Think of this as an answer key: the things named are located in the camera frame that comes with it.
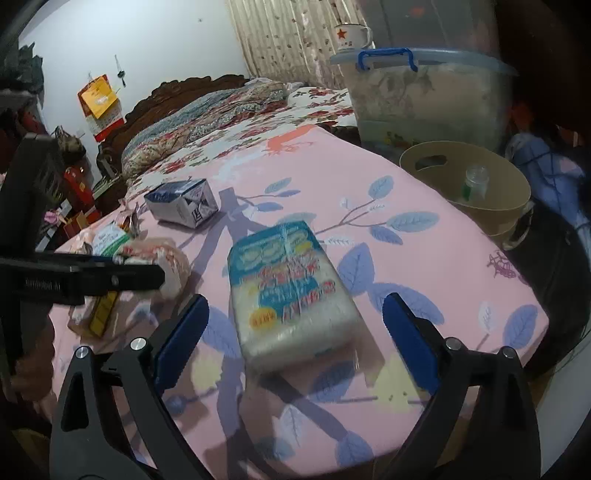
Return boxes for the red yellow wall calendar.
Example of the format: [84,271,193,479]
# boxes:
[78,74,125,141]

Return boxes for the translucent plastic bin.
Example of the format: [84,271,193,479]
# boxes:
[379,0,497,51]

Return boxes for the yellow packet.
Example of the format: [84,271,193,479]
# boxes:
[68,291,121,340]

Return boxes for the shiny foil wrapper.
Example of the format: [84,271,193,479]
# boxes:
[121,203,146,236]

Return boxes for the brown bag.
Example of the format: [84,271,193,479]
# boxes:
[53,127,86,162]

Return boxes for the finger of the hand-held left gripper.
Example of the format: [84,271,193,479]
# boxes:
[83,256,166,305]

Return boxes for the clear storage box blue lid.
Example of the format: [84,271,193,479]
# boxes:
[329,47,520,155]

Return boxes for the beige patterned curtain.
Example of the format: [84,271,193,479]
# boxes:
[228,0,370,88]

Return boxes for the person's left forearm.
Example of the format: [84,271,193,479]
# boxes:
[11,316,56,407]

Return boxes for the dark blue milk carton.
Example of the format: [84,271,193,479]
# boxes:
[144,178,220,229]

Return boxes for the floral patchwork quilt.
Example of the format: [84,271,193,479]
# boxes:
[121,78,289,181]

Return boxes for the red box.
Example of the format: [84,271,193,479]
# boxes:
[65,166,100,222]

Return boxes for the dark cloth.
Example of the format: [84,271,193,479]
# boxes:
[503,203,591,370]

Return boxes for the blue clothing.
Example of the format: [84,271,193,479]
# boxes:
[503,131,591,241]

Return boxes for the white enamel mug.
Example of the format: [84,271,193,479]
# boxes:
[333,23,374,51]

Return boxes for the carved wooden headboard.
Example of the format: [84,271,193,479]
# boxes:
[97,74,250,185]

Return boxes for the pink leaf-print cloth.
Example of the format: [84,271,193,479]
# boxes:
[46,124,550,476]

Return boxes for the small clear plastic bottle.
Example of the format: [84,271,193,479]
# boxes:
[462,166,490,201]

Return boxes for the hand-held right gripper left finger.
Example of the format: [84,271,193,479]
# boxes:
[48,293,213,480]

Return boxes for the dark hanging clothes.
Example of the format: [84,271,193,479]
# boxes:
[0,44,44,134]

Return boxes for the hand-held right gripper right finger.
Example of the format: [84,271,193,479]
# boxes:
[381,292,542,480]

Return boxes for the blue white tissue pack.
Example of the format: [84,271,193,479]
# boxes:
[227,220,365,372]

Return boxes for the beige plastic bucket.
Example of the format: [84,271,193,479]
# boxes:
[399,141,534,250]

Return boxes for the white floral pillow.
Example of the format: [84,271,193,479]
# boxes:
[286,85,352,109]

